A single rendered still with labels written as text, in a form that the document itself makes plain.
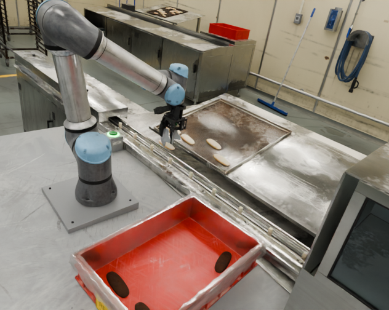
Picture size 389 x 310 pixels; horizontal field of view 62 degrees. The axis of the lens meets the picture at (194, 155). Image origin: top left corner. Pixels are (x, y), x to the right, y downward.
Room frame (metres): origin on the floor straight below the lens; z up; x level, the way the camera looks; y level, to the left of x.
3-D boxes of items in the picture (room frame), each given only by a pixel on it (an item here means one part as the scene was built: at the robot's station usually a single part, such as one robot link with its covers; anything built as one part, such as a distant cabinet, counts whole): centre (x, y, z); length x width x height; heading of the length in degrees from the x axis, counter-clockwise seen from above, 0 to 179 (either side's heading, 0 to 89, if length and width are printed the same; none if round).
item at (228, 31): (5.11, -0.21, 0.94); 0.51 x 0.36 x 0.13; 52
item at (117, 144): (1.37, 0.40, 0.84); 0.08 x 0.08 x 0.11; 48
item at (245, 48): (5.11, -0.21, 0.44); 0.70 x 0.55 x 0.87; 48
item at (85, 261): (0.69, 0.01, 0.88); 0.49 x 0.34 x 0.10; 141
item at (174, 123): (1.28, 0.11, 1.08); 0.09 x 0.08 x 0.12; 48
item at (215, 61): (5.48, 0.80, 0.51); 3.00 x 1.26 x 1.03; 48
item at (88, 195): (0.97, 0.34, 0.90); 0.15 x 0.15 x 0.10
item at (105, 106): (2.02, 0.93, 0.89); 1.25 x 0.18 x 0.09; 48
